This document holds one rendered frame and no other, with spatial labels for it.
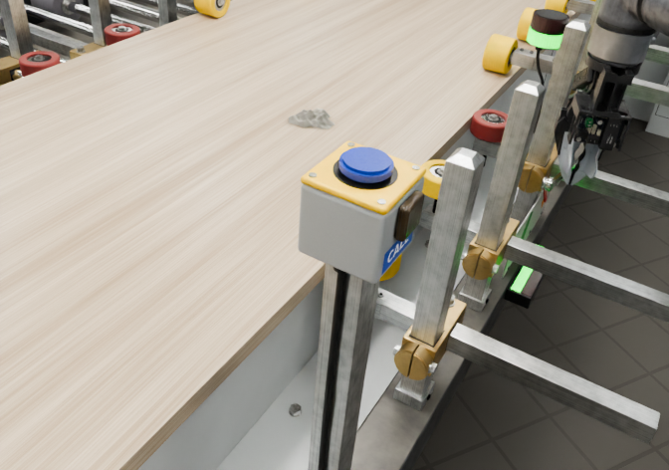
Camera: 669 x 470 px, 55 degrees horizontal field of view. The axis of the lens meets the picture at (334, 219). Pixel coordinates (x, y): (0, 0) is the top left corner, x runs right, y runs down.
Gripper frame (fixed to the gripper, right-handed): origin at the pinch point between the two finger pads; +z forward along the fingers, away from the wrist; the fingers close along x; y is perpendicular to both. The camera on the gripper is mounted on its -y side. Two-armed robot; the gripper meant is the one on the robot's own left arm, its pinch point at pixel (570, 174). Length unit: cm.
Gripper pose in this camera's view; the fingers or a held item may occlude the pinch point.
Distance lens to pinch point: 108.4
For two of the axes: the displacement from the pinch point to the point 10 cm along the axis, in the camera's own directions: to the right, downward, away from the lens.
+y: -1.9, 5.6, -8.1
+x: 9.8, 1.7, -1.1
